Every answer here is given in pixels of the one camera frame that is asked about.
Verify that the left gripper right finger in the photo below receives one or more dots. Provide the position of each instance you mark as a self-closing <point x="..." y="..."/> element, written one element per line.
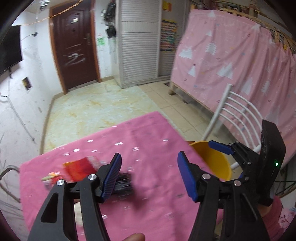
<point x="241" y="218"/>

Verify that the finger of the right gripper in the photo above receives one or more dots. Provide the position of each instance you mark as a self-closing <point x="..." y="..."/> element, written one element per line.
<point x="223" y="148"/>

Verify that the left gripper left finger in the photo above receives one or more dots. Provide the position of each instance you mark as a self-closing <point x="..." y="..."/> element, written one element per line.
<point x="56" y="217"/>

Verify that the red orange box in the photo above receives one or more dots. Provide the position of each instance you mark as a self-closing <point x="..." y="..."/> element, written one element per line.
<point x="79" y="169"/>

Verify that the red white snack wrapper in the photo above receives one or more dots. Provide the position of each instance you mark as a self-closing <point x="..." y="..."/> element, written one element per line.
<point x="51" y="179"/>

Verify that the right hand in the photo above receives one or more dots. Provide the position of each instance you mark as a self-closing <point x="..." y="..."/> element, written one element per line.
<point x="264" y="210"/>

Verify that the left hand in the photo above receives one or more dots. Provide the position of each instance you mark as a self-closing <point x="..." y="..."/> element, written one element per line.
<point x="135" y="237"/>

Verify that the yellow plastic bin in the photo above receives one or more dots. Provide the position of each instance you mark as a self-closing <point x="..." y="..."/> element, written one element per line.
<point x="215" y="160"/>

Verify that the white metal chair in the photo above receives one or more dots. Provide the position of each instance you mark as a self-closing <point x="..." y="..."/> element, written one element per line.
<point x="241" y="114"/>

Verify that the pink star tablecloth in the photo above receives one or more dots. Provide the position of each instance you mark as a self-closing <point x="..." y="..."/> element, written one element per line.
<point x="159" y="206"/>

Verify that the pink curtain sheet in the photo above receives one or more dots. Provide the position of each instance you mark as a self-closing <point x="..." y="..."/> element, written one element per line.
<point x="218" y="49"/>

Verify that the white louvered wardrobe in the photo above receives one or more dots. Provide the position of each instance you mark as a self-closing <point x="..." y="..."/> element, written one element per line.
<point x="139" y="43"/>

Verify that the yellow wardrobe sticker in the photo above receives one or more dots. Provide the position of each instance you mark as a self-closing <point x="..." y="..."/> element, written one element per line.
<point x="166" y="6"/>

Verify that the black hanging bags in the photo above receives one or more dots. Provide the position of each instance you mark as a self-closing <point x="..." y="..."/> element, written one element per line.
<point x="109" y="19"/>

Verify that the dark brown door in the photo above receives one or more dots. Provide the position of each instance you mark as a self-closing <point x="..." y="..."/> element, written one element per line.
<point x="72" y="33"/>

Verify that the grey metal chair frame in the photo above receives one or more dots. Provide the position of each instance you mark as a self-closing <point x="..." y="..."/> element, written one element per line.
<point x="5" y="184"/>

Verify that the small dark wall picture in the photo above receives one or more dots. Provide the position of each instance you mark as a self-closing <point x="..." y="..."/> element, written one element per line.
<point x="26" y="83"/>

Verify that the colourful wall chart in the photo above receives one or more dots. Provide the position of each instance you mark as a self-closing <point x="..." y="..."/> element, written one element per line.
<point x="168" y="36"/>

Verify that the black wall television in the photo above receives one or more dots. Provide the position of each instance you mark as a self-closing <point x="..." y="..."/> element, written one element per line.
<point x="11" y="49"/>

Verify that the white security camera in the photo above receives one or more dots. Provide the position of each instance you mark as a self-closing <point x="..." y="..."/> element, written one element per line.
<point x="44" y="4"/>

